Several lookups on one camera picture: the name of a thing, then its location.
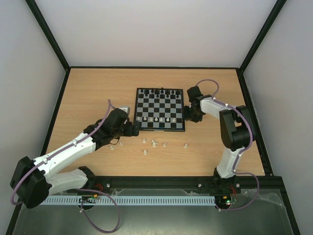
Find black and white chessboard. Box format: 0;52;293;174
134;88;185;132

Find black cage frame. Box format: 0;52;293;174
6;0;300;235

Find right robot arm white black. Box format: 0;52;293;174
183;86;255;192

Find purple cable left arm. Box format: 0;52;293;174
10;99;121;233

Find light blue slotted cable duct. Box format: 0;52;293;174
41;195;216;206

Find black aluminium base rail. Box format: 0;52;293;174
85;176;285;193

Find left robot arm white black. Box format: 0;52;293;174
10;106;139;209

